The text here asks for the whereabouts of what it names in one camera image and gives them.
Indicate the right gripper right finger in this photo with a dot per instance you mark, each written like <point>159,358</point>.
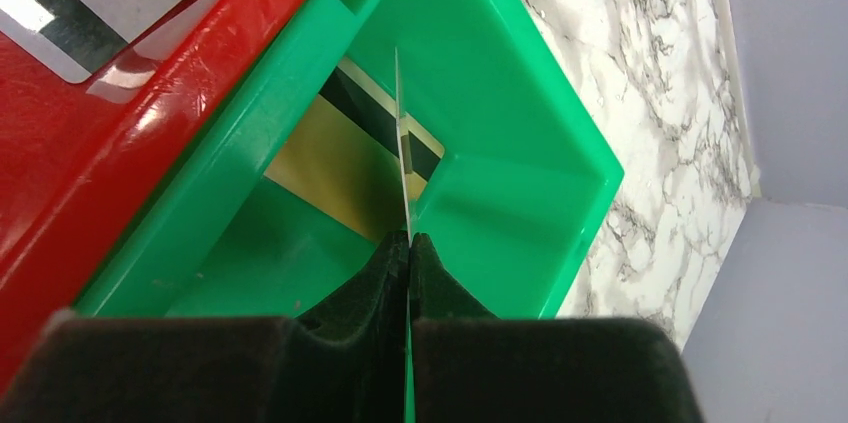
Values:
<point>469,365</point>

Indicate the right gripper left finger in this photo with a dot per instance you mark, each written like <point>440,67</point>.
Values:
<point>343,360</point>

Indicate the green plastic bin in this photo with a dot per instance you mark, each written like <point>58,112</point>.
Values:
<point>512,208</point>

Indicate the red plastic bin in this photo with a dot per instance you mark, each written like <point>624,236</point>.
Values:
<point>79,160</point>

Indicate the gold credit card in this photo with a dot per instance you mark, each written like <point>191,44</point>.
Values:
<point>342,156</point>

